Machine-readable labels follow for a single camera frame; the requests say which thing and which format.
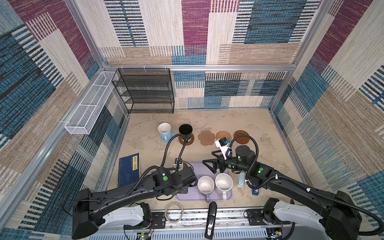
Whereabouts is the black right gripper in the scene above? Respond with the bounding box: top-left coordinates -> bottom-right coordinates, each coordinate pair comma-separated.
202,149 -> 249,174

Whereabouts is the white mug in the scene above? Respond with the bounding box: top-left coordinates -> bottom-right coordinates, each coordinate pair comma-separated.
215,173 -> 233,201

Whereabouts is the brown paw shaped coaster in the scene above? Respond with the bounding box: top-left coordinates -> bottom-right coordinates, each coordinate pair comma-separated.
198,130 -> 216,146

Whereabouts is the woven rattan round coaster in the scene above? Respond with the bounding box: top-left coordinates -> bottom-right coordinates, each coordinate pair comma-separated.
216,131 -> 233,141

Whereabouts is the brown wooden coaster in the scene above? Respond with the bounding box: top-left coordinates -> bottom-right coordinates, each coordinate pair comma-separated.
178,135 -> 195,146
234,130 -> 250,145

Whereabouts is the blue woven round coaster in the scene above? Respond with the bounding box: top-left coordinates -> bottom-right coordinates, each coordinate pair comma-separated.
160,131 -> 175,144

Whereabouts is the black mug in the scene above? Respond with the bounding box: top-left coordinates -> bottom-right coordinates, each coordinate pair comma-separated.
179,124 -> 193,141

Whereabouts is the light blue mug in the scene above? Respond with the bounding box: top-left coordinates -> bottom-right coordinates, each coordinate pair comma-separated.
158,123 -> 173,133

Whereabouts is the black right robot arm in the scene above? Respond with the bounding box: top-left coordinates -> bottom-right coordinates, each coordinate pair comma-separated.
203,135 -> 384,240

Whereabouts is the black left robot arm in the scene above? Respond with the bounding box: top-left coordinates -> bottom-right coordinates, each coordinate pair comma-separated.
72,134 -> 197,240

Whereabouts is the lilac plastic tray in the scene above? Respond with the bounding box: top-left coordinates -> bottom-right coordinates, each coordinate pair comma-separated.
175,161 -> 233,202

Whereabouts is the light blue oblong case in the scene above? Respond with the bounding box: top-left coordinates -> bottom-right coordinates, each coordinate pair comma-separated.
238,172 -> 246,188

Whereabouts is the black barcode scanner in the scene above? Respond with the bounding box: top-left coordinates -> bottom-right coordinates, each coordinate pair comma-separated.
205,202 -> 217,240

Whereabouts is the blue stapler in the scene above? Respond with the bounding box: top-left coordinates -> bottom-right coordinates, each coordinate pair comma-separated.
252,184 -> 259,196

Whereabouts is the dark blue book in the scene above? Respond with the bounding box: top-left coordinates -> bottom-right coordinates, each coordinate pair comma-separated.
117,153 -> 140,188

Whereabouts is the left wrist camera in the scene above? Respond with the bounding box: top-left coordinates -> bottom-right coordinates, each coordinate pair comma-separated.
174,158 -> 184,171

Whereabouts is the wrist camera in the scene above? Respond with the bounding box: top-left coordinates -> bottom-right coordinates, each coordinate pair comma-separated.
215,137 -> 231,160
174,158 -> 184,171

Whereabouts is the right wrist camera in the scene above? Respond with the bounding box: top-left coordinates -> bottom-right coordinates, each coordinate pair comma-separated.
215,137 -> 231,160

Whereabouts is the white mug lilac handle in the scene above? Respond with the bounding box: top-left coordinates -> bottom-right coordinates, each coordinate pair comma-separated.
197,176 -> 215,203

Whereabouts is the white coiled cable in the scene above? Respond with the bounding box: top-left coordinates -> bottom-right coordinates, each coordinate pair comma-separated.
164,201 -> 184,224

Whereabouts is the black wire mesh shelf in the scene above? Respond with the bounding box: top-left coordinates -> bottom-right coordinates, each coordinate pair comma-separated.
112,68 -> 175,114

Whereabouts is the white wire mesh basket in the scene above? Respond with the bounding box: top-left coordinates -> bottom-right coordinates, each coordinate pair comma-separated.
65,72 -> 115,135

